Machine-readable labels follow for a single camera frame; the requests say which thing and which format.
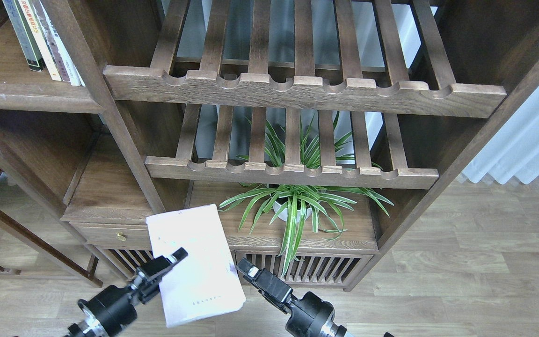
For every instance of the white curtain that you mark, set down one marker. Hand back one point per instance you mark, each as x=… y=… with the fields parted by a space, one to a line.
x=513 y=153

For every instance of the white upright book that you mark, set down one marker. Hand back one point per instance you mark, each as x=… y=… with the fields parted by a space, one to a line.
x=79 y=76
x=58 y=49

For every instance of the wooden furniture at left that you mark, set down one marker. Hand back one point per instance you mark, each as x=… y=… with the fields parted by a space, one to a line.
x=33 y=245

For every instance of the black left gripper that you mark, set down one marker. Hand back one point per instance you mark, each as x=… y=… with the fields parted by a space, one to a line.
x=145 y=285

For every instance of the white plant pot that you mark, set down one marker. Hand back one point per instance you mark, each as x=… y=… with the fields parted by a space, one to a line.
x=284 y=213

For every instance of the dark wooden bookshelf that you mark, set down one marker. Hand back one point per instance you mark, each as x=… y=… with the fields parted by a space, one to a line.
x=171 y=117

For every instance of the colourful 300 paperback book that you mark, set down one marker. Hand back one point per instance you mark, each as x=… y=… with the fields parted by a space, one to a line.
x=41 y=42

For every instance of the lavender white paperback book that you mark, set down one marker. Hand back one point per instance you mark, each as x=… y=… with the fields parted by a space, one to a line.
x=206 y=282

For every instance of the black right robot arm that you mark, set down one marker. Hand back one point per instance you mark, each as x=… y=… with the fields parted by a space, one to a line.
x=310 y=316

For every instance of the green and black thick book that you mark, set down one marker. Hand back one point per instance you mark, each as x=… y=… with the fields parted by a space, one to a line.
x=26 y=39

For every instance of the spider plant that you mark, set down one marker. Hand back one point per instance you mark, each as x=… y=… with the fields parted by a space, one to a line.
x=262 y=196

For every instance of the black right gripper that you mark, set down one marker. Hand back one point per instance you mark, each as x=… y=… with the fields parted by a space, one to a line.
x=273 y=289

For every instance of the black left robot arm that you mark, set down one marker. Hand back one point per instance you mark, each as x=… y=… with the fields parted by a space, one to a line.
x=113 y=310

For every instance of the brass drawer knob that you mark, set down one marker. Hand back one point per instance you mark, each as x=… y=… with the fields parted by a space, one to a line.
x=121 y=237

